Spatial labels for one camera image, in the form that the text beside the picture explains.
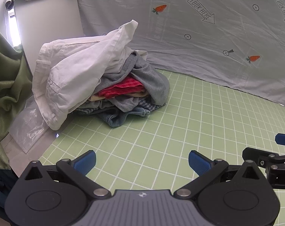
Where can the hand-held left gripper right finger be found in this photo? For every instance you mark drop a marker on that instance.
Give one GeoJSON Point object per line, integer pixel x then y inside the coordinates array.
{"type": "Point", "coordinates": [200, 163]}

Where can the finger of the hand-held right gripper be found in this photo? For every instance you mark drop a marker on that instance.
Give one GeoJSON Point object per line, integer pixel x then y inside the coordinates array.
{"type": "Point", "coordinates": [284, 139]}
{"type": "Point", "coordinates": [257, 155]}

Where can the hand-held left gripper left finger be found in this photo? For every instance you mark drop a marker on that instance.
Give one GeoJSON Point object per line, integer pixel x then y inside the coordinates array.
{"type": "Point", "coordinates": [84, 163]}

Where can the white shirt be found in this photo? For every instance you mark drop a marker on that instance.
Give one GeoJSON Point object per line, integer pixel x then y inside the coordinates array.
{"type": "Point", "coordinates": [74, 75]}

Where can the pile of mixed clothes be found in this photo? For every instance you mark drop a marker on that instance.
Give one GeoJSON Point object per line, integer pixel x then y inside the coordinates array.
{"type": "Point", "coordinates": [151, 80]}

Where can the blue denim jeans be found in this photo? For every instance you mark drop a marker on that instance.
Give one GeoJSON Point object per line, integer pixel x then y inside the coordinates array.
{"type": "Point", "coordinates": [116, 120]}

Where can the beige garment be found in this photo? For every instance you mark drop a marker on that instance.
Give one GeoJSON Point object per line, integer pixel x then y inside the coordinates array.
{"type": "Point", "coordinates": [97, 98]}

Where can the clear plastic bag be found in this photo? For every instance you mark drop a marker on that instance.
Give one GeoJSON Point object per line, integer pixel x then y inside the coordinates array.
{"type": "Point", "coordinates": [27, 127]}

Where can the blue plaid shirt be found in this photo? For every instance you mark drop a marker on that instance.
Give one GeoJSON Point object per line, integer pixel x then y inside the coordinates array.
{"type": "Point", "coordinates": [146, 103]}

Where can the red plaid garment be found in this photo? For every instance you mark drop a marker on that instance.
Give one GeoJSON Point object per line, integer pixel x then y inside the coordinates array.
{"type": "Point", "coordinates": [123, 87]}

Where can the green curtain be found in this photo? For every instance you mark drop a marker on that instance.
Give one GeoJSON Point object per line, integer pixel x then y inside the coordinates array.
{"type": "Point", "coordinates": [8, 87]}

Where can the grey carrot printed sheet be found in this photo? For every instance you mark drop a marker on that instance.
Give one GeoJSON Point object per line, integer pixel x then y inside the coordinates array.
{"type": "Point", "coordinates": [203, 51]}

